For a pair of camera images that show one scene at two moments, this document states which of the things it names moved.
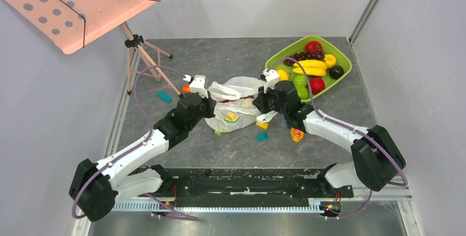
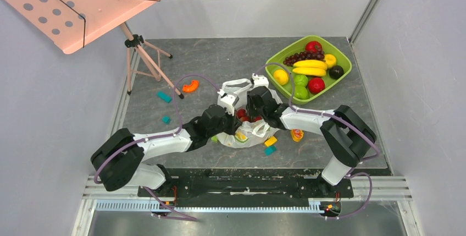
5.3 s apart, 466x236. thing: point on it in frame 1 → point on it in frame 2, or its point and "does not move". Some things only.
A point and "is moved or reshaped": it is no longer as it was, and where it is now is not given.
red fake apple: [313, 46] does not move
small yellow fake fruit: [331, 60] does not move
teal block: [262, 136] → [268, 151]
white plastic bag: [235, 110] is moved or reshaped
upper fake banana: [311, 63] does not move
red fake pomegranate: [317, 84] does not move
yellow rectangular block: [264, 125] → [270, 141]
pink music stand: [73, 9] does not move
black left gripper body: [205, 110] → [227, 124]
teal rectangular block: [164, 97] does not move
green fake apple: [302, 91] does not move
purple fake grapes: [304, 55] does not move
